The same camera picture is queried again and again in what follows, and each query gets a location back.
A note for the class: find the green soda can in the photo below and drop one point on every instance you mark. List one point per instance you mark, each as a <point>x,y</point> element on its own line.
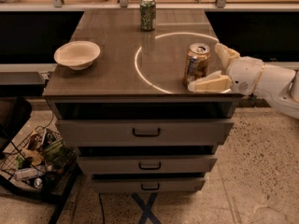
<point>148,14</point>

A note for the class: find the green snack bag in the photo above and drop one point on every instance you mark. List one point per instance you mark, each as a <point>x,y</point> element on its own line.
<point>57,154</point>

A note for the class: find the bottom grey drawer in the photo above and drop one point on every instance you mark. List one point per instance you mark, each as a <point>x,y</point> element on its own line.
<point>191,184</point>

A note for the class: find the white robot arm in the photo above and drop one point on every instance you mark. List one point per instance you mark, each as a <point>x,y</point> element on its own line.
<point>279,86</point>

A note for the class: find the black wire basket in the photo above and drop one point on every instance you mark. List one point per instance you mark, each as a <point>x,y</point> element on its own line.
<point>29,154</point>

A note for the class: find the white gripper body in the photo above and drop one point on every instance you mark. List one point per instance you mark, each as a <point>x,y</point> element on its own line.
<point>245,74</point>

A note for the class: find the orange soda can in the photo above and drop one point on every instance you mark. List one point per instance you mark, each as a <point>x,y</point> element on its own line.
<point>197,62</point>

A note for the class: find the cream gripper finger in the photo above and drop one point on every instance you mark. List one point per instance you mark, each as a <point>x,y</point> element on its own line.
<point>214,82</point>
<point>226,55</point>

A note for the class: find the clear plastic bottle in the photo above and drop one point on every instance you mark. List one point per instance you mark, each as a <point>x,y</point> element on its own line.
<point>28,173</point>

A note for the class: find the white paper bowl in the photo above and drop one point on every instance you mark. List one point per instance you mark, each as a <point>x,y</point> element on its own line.
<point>77,55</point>

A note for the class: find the top grey drawer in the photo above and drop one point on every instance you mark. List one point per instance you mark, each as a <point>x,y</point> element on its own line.
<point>144,132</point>

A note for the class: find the grey drawer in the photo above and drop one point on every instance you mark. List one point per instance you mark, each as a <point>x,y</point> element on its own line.
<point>119,165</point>
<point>144,132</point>
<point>191,184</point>

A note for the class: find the grey drawer cabinet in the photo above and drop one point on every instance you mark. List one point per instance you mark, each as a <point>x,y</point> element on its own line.
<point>139,75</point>

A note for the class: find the middle grey drawer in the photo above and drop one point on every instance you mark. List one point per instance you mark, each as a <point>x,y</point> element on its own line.
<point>119,165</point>

